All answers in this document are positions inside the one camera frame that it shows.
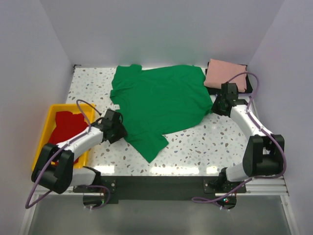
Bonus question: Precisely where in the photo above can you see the green t-shirt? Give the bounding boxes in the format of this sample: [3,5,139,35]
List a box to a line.
[110,65,213,163]

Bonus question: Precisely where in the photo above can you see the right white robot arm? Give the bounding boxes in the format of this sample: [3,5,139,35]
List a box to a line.
[207,82,286,192]

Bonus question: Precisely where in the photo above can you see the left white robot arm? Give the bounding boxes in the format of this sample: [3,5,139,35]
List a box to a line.
[31,109,127,194]

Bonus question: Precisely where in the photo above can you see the folded black t-shirt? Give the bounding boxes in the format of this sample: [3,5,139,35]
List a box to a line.
[205,64,253,94]

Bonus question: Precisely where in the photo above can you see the folded pink t-shirt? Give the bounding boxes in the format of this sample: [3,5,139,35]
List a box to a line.
[203,59,246,89]

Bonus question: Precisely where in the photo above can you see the yellow plastic bin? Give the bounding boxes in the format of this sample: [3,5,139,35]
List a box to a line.
[32,104,88,169]

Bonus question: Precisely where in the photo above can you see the red t-shirt in bin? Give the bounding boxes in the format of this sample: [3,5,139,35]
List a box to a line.
[47,111,90,164]

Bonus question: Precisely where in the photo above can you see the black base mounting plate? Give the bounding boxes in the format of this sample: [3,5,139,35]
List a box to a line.
[73,176,246,205]

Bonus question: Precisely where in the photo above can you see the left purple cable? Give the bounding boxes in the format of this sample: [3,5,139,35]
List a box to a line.
[25,99,113,210]

